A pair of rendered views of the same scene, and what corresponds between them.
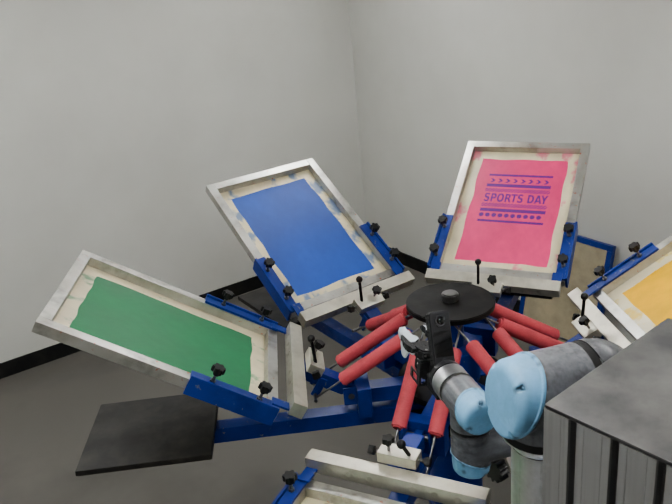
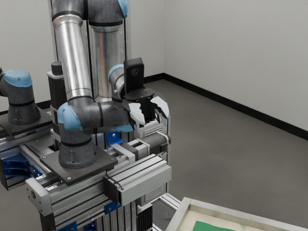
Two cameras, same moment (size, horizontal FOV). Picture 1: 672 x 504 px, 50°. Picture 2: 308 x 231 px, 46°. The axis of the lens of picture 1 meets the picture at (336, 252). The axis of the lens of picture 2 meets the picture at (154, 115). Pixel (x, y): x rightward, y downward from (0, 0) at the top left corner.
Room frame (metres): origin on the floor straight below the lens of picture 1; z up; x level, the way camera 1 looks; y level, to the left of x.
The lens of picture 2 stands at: (2.17, -0.21, 2.01)
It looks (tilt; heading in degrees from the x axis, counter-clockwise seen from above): 25 degrees down; 176
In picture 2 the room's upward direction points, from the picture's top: straight up
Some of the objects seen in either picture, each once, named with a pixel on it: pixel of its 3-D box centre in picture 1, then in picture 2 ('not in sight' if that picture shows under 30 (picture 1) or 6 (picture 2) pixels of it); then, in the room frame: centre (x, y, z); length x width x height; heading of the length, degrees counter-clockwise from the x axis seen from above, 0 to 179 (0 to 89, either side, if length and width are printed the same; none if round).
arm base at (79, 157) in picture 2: not in sight; (77, 147); (0.94, -0.42, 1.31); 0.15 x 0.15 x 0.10
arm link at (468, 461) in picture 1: (478, 444); (119, 112); (1.17, -0.24, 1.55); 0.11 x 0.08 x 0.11; 104
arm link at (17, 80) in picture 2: not in sight; (18, 85); (0.55, -0.73, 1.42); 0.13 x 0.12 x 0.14; 66
